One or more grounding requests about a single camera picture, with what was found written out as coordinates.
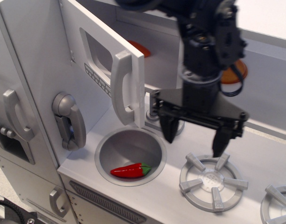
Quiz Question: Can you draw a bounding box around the silver lower fridge handle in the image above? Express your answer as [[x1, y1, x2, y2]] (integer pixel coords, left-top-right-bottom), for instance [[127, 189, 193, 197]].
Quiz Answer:
[[49, 186, 69, 218]]

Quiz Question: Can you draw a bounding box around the grey toy ice dispenser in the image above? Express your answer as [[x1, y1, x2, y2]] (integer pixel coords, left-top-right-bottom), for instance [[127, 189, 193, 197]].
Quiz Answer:
[[0, 124, 35, 165]]

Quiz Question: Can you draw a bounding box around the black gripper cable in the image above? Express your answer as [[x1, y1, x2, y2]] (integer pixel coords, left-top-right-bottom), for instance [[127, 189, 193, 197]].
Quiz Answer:
[[219, 64, 244, 97]]

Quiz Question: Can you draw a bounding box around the dark oven vent grille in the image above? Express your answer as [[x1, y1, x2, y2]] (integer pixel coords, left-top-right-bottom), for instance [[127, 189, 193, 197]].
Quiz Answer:
[[69, 181, 146, 224]]

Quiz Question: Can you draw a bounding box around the silver toy faucet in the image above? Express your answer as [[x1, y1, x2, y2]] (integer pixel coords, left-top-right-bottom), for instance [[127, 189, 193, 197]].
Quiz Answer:
[[144, 91, 186, 136]]

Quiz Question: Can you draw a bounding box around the silver upper fridge handle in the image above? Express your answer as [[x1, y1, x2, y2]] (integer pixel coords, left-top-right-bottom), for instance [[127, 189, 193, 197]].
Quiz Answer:
[[3, 89, 34, 142]]

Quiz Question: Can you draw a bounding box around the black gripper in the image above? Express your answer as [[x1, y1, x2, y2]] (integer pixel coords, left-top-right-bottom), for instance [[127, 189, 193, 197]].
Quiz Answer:
[[159, 77, 249, 158]]

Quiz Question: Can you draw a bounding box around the silver fridge handle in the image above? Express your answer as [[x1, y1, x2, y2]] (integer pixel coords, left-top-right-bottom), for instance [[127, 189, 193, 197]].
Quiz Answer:
[[49, 186, 69, 218], [3, 89, 34, 142]]

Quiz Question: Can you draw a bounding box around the orange toy food in microwave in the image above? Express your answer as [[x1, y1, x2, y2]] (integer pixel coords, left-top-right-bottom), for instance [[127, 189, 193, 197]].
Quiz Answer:
[[128, 40, 151, 57]]

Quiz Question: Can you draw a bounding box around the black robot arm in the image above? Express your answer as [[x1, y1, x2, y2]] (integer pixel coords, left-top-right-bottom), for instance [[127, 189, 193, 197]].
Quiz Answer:
[[118, 0, 249, 157]]

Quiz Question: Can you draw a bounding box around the silver toy stove burner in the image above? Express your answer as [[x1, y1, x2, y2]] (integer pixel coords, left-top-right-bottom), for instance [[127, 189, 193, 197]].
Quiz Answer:
[[179, 153, 249, 213]]

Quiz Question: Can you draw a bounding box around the silver round sink bowl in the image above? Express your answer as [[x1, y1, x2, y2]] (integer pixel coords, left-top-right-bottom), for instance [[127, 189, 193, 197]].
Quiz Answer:
[[95, 127, 167, 187]]

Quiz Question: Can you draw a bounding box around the white toy microwave door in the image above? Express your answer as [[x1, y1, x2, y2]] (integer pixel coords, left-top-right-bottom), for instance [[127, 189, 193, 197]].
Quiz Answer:
[[60, 0, 145, 127]]

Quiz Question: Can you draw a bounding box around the orange plastic lid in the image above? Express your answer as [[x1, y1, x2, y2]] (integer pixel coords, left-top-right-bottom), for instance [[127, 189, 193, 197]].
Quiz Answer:
[[221, 59, 248, 84]]

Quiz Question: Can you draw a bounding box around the white toy kitchen cabinet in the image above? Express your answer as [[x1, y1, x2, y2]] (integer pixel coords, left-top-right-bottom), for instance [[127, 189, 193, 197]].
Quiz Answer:
[[0, 0, 286, 224]]

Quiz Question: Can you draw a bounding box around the red toy chili pepper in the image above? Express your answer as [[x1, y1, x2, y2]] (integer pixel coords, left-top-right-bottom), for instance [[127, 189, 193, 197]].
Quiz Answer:
[[110, 163, 152, 178]]

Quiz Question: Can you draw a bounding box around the silver toy wall phone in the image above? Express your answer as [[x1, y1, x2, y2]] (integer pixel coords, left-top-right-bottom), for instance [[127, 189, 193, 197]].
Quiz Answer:
[[52, 92, 86, 151]]

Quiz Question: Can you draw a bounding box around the silver microwave door handle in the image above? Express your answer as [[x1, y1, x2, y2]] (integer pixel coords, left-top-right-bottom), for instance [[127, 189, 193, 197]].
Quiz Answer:
[[110, 50, 134, 125]]

